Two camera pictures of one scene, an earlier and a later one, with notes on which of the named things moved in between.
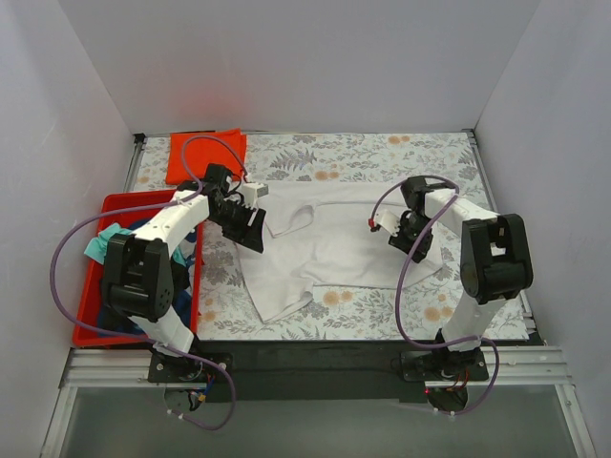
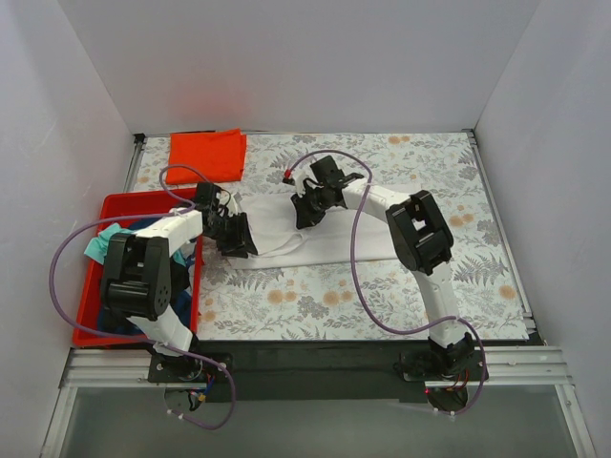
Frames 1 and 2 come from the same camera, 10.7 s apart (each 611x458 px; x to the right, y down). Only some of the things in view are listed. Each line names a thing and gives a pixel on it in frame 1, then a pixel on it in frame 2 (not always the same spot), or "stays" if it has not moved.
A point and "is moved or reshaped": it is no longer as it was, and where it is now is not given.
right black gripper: (409, 243) to (307, 205)
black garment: (179, 274) stays
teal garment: (97, 246) stays
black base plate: (308, 367) stays
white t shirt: (318, 232) is moved or reshaped
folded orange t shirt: (191, 153) stays
